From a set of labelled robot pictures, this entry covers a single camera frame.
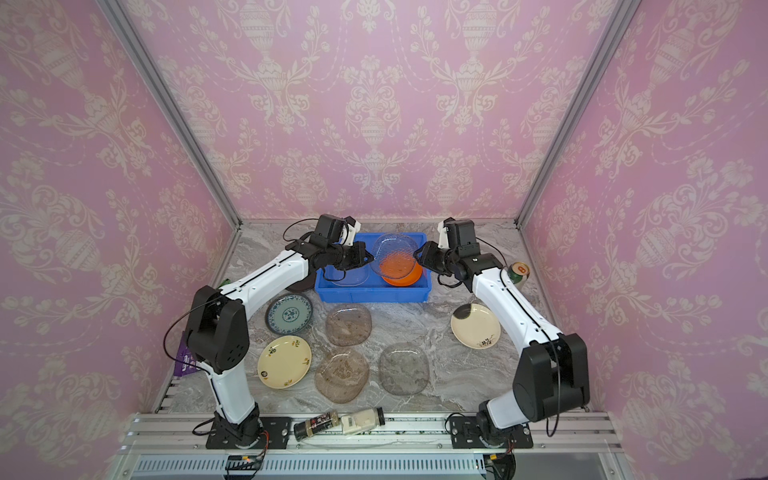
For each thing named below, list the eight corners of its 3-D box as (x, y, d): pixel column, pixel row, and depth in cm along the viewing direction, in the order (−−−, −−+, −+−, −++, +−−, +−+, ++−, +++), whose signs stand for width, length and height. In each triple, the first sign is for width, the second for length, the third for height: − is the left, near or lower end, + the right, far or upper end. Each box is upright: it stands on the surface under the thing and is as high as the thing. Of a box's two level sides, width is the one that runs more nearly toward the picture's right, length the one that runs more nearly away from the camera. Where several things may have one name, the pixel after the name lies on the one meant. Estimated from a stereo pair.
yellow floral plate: (254, 388, 83) (251, 386, 82) (268, 338, 92) (265, 335, 91) (306, 388, 83) (304, 386, 82) (315, 338, 92) (313, 335, 91)
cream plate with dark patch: (454, 349, 90) (455, 346, 88) (448, 307, 99) (449, 303, 97) (502, 349, 90) (505, 346, 88) (492, 307, 99) (494, 303, 97)
